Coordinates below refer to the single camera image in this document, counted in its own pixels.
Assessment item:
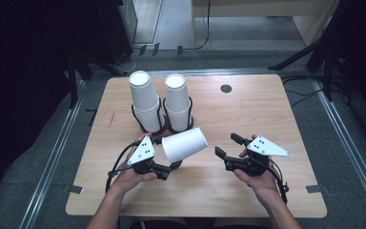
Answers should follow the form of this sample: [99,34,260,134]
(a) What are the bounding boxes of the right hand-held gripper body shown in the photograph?
[223,135,293,177]

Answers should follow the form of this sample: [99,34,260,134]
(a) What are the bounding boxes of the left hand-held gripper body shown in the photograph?
[127,135,173,181]

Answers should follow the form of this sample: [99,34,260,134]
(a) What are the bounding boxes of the black wire cup holder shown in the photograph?
[131,96,194,136]

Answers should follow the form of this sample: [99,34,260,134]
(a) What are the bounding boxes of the single white paper cup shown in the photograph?
[161,127,209,164]

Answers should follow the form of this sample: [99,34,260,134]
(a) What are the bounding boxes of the stack of white paper cups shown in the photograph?
[164,73,193,133]
[129,70,166,134]

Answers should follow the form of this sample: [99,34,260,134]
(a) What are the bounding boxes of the person's left hand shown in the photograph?
[109,133,158,196]

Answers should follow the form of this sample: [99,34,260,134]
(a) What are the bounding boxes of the person's right hand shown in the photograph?
[233,134,282,206]

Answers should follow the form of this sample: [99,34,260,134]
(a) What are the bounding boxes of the grey tape piece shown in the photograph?
[63,183,85,196]
[306,184,330,195]

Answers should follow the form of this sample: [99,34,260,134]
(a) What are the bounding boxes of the black metal stand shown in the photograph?
[66,51,93,110]

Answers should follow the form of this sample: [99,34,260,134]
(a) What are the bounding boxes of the black cabinet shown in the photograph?
[95,0,138,65]

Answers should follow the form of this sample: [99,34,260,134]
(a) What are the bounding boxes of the black tripod stand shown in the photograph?
[267,0,366,103]

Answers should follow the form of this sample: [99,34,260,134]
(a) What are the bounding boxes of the beige wooden furniture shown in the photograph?
[191,0,341,47]

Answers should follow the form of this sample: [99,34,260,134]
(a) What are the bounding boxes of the dark curtain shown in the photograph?
[0,0,77,220]

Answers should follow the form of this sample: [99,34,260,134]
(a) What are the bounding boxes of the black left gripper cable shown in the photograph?
[105,141,141,194]

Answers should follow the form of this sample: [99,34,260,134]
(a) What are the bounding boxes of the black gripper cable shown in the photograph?
[105,141,141,194]
[268,157,291,205]

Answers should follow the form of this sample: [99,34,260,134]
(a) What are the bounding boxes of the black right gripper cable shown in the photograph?
[268,157,291,205]

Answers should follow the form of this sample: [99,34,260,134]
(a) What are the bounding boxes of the black floor cables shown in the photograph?
[280,73,345,108]

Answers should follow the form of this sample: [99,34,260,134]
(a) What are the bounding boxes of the white cable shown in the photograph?
[119,47,141,73]

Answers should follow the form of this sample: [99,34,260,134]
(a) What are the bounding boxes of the aluminium floor rail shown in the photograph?
[311,79,366,225]
[18,79,88,229]

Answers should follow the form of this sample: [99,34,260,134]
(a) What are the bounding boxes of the black hanging cable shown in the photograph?
[182,0,212,52]

